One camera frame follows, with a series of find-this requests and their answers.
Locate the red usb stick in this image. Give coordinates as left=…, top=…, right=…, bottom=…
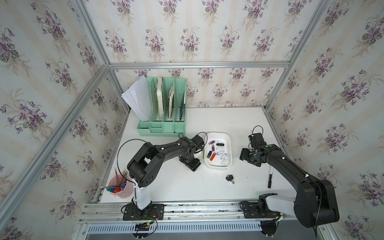
left=210, top=153, right=217, bottom=161

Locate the white storage box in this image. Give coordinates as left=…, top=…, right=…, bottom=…
left=204, top=132, right=233, bottom=170

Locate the lilac white usb drive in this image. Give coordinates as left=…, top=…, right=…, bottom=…
left=220, top=154, right=228, bottom=160

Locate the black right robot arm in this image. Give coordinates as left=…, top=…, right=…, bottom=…
left=240, top=133, right=340, bottom=228

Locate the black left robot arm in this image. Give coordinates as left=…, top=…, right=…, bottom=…
left=127, top=135, right=205, bottom=211

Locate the black marker pen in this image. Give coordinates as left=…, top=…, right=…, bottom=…
left=268, top=166, right=273, bottom=189

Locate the black round key fob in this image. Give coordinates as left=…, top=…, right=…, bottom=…
left=226, top=175, right=235, bottom=184

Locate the green desk file organizer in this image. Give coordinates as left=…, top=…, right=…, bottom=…
left=137, top=77, right=187, bottom=137

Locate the brown edge book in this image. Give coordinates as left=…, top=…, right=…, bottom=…
left=168, top=84, right=175, bottom=119

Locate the white paper stack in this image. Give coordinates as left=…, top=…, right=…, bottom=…
left=121, top=76, right=153, bottom=122

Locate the pink pen cup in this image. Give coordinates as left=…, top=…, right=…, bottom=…
left=107, top=175, right=134, bottom=199

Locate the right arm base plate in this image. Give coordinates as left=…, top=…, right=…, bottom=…
left=239, top=201, right=282, bottom=219

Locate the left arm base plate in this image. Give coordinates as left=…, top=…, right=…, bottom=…
left=123, top=203, right=165, bottom=221

